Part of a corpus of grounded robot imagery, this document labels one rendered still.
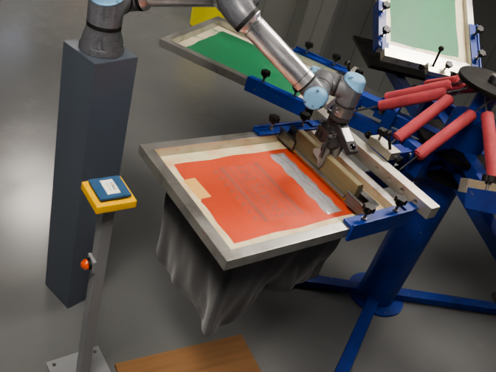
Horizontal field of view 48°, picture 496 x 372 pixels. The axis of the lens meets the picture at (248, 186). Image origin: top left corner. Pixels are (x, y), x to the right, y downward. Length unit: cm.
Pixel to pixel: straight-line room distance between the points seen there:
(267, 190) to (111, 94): 64
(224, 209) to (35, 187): 170
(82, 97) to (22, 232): 116
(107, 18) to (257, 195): 76
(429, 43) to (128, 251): 197
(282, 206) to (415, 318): 154
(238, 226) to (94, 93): 67
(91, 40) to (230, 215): 73
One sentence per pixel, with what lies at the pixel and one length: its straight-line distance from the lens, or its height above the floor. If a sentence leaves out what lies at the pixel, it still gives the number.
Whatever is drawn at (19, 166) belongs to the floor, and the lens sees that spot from 345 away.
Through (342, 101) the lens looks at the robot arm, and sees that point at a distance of 193.
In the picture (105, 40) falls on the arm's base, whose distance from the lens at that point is 196.
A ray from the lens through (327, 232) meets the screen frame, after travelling 180.
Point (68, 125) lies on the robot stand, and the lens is 215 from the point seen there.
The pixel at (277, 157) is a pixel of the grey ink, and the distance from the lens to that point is 212.
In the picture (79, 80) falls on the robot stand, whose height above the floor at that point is 110.
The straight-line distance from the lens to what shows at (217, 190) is 186.
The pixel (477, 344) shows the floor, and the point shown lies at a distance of 335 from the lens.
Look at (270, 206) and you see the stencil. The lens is 187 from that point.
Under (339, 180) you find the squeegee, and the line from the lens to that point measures 201.
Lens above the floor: 204
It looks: 34 degrees down
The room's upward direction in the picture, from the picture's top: 18 degrees clockwise
